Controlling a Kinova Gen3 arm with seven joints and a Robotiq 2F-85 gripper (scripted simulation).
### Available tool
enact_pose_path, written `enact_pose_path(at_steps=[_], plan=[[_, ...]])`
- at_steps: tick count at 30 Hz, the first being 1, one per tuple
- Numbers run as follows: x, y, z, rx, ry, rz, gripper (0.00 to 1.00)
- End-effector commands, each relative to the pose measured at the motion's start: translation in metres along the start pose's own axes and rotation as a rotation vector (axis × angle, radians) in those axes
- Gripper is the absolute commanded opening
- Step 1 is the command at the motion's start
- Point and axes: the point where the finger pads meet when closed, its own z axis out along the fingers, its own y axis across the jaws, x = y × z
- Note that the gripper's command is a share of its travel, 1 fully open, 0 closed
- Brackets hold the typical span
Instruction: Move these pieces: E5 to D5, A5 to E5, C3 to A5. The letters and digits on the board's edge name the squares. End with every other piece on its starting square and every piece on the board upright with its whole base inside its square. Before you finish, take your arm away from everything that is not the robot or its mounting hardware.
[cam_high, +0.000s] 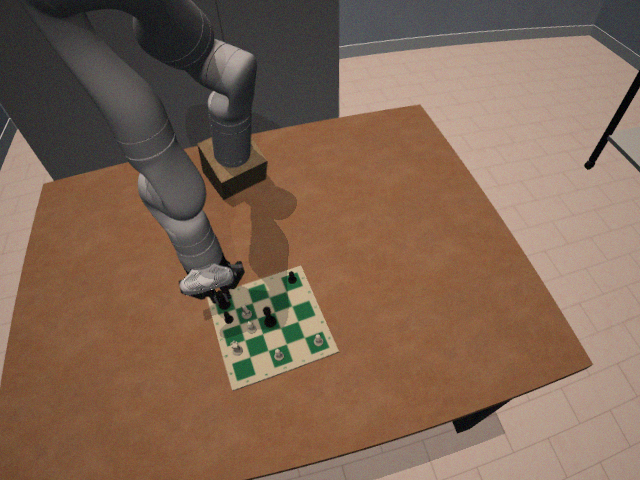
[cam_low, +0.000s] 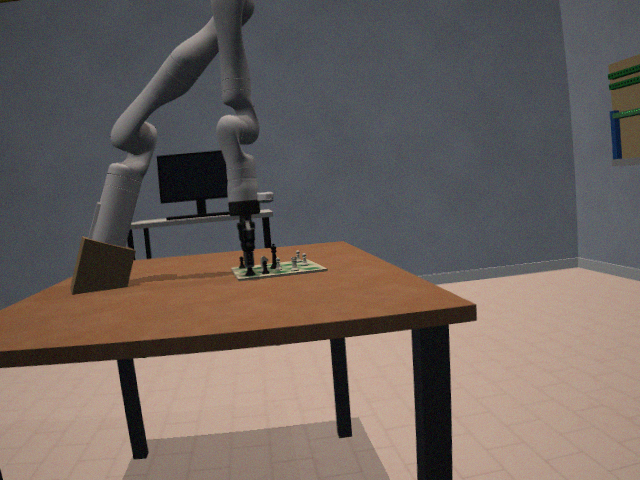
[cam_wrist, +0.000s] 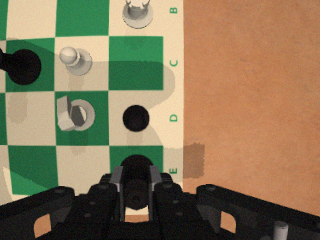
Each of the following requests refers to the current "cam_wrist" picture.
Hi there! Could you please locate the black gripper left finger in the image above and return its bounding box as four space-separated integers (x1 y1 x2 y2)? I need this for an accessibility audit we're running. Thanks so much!
0 166 127 240

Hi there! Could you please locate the white pawn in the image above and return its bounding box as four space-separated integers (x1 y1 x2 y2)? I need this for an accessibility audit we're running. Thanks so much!
59 47 92 76

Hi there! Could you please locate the white rook chess piece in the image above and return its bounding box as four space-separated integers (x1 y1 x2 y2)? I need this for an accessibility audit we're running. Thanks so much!
122 0 153 29

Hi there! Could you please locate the green and cream chessboard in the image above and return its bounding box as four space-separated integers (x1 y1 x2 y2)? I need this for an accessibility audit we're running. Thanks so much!
0 0 184 206

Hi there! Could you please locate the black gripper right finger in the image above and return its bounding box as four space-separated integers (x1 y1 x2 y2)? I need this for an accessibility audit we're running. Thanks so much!
147 165 320 240

